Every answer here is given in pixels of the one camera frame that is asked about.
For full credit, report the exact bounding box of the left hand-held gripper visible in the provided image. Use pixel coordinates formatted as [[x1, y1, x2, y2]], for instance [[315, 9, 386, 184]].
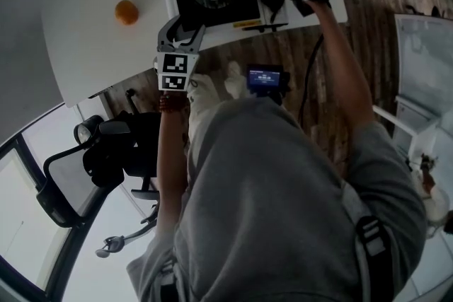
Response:
[[154, 13, 207, 93]]

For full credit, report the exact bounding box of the person's right forearm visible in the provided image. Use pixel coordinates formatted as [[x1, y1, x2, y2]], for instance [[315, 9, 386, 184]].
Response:
[[310, 0, 375, 134]]

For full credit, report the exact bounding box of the person's left forearm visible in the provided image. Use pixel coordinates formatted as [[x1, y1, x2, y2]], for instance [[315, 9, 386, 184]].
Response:
[[154, 93, 191, 235]]

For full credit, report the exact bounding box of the orange fruit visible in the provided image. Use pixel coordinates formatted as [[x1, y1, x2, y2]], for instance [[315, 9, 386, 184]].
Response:
[[113, 0, 140, 27]]

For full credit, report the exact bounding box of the person's white shoe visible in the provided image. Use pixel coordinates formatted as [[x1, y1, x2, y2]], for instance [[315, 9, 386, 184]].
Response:
[[226, 59, 242, 78]]

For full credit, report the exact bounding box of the black screen device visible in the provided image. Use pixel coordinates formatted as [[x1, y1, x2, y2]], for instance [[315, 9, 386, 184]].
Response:
[[245, 63, 292, 106]]

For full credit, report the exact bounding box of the desk control panel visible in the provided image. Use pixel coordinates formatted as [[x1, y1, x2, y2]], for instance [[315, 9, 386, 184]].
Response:
[[88, 86, 115, 100]]

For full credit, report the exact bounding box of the black mesh office chair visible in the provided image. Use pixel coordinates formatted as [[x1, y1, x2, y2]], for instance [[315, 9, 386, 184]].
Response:
[[35, 110, 163, 230]]

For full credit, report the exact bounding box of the frosted glass partition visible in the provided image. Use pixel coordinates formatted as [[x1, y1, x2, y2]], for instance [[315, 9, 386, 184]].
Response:
[[394, 13, 453, 118]]

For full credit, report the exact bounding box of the white cabinet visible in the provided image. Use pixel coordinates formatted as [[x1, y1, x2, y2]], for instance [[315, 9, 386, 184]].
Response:
[[372, 94, 444, 161]]

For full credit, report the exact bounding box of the person's grey shirt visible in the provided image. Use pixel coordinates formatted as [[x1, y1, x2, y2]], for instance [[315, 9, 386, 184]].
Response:
[[126, 96, 428, 302]]

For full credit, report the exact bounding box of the grey office chair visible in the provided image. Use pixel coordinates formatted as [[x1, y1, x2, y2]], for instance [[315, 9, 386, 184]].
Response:
[[94, 187, 161, 260]]

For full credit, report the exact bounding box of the white round-headed robot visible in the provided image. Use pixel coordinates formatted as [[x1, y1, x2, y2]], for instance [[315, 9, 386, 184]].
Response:
[[406, 151, 453, 235]]

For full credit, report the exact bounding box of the red bead bracelet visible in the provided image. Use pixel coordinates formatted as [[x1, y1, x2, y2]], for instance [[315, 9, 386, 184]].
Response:
[[158, 93, 188, 115]]

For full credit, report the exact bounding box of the grey shoulder strap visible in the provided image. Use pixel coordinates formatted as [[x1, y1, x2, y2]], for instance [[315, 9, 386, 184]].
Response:
[[158, 257, 185, 302], [340, 182, 394, 302]]

